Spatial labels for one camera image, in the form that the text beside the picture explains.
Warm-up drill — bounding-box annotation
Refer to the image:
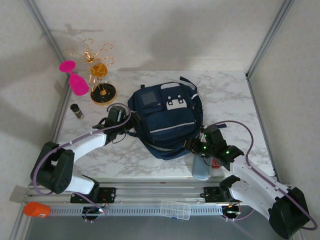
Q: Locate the navy blue backpack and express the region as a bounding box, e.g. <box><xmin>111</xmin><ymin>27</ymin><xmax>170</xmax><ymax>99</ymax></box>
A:
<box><xmin>127</xmin><ymin>76</ymin><xmax>206</xmax><ymax>161</ymax></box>

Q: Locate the aluminium mounting rail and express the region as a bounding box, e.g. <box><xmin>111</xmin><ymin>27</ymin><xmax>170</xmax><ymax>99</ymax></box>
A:
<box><xmin>22</xmin><ymin>183</ymin><xmax>297</xmax><ymax>204</ymax></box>

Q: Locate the amber wine glass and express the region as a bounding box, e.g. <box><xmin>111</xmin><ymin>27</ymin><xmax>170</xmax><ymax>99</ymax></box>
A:
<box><xmin>89</xmin><ymin>63</ymin><xmax>109</xmax><ymax>78</ymax></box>

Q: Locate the pink wine glass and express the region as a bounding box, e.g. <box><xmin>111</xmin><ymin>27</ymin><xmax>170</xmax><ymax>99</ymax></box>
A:
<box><xmin>59</xmin><ymin>59</ymin><xmax>90</xmax><ymax>96</ymax></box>

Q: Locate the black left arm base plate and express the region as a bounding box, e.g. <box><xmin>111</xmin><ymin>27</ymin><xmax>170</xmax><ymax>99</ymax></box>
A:
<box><xmin>70</xmin><ymin>186</ymin><xmax>117</xmax><ymax>204</ymax></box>

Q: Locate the aluminium side rail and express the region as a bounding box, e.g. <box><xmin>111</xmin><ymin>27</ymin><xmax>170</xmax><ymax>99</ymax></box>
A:
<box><xmin>246</xmin><ymin>74</ymin><xmax>279</xmax><ymax>183</ymax></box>
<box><xmin>37</xmin><ymin>79</ymin><xmax>73</xmax><ymax>186</ymax></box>

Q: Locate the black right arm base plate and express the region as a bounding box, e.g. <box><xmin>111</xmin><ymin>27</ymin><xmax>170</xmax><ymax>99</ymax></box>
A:
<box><xmin>199</xmin><ymin>186</ymin><xmax>250</xmax><ymax>203</ymax></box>

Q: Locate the clear plastic organiser box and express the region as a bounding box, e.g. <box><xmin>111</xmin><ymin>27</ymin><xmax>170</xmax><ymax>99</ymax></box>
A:
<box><xmin>160</xmin><ymin>199</ymin><xmax>191</xmax><ymax>221</ymax></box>

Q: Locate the grey-blue pencil case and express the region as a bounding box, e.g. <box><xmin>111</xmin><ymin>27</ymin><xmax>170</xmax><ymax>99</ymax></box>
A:
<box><xmin>192</xmin><ymin>154</ymin><xmax>211</xmax><ymax>181</ymax></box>

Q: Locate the orange plastic cup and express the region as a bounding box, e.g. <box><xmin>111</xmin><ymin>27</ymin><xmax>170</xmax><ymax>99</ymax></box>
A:
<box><xmin>23</xmin><ymin>201</ymin><xmax>51</xmax><ymax>218</ymax></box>

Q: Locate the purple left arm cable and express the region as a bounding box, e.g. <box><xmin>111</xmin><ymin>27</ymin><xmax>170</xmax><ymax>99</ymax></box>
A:
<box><xmin>30</xmin><ymin>102</ymin><xmax>132</xmax><ymax>223</ymax></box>

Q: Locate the aluminium frame post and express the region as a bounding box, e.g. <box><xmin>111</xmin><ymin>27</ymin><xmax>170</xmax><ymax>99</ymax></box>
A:
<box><xmin>246</xmin><ymin>0</ymin><xmax>296</xmax><ymax>78</ymax></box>
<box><xmin>23</xmin><ymin>0</ymin><xmax>67</xmax><ymax>66</ymax></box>

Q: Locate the slotted grey cable duct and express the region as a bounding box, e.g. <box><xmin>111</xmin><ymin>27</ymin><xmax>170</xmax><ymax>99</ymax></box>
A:
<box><xmin>48</xmin><ymin>205</ymin><xmax>224</xmax><ymax>216</ymax></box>

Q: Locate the gold wire glass rack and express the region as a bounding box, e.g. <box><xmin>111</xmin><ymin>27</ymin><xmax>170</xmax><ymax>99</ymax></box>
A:
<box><xmin>64</xmin><ymin>38</ymin><xmax>118</xmax><ymax>107</ymax></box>

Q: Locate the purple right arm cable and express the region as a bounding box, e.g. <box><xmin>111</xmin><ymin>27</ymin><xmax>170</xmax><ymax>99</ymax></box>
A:
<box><xmin>204</xmin><ymin>120</ymin><xmax>319</xmax><ymax>231</ymax></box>

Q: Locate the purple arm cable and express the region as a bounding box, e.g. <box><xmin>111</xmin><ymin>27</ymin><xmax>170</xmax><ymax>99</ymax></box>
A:
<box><xmin>30</xmin><ymin>102</ymin><xmax>132</xmax><ymax>223</ymax></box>
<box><xmin>204</xmin><ymin>120</ymin><xmax>319</xmax><ymax>231</ymax></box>

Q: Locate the white marble board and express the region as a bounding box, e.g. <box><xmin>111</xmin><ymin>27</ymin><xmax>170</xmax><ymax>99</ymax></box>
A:
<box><xmin>48</xmin><ymin>70</ymin><xmax>276</xmax><ymax>179</ymax></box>

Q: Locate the small spice jar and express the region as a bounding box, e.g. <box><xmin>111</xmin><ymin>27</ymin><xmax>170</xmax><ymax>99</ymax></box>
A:
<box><xmin>70</xmin><ymin>103</ymin><xmax>85</xmax><ymax>120</ymax></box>

